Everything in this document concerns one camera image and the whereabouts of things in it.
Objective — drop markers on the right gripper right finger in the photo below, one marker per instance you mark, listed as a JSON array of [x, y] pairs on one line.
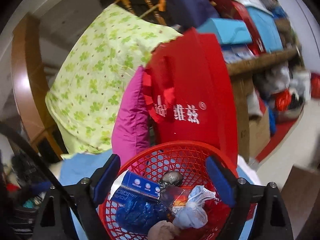
[[271, 219]]

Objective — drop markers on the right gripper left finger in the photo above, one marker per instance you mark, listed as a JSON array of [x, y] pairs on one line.
[[87, 199]]

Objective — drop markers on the light blue face mask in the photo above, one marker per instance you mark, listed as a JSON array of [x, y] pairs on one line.
[[193, 215]]

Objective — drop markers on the blue plastic bag wad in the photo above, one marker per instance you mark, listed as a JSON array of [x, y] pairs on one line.
[[139, 215]]

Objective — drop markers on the blue toothpaste box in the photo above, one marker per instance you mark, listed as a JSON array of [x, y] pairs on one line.
[[129, 186]]

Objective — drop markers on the white red cigarette box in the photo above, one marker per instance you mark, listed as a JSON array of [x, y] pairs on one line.
[[175, 198]]

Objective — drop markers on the black plastic bag wad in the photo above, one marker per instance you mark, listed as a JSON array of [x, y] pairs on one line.
[[172, 178]]

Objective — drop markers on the blue towel blanket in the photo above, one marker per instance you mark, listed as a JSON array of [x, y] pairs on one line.
[[82, 165]]

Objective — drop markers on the red plastic mesh basket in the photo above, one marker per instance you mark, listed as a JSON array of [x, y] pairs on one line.
[[188, 158]]

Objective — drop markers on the wooden cabinet column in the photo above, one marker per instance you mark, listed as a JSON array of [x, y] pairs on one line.
[[30, 88]]

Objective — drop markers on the green clover quilt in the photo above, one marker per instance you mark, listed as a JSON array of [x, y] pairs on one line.
[[85, 97]]

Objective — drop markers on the magenta pillow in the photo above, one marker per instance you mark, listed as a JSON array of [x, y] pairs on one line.
[[131, 133]]

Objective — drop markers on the red paper gift bag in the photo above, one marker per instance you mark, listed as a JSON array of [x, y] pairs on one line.
[[189, 95]]

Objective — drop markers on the light blue cardboard box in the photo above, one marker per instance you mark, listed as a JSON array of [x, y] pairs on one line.
[[227, 31]]

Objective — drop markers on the navy tote bag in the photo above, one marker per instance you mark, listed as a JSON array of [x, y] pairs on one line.
[[190, 13]]

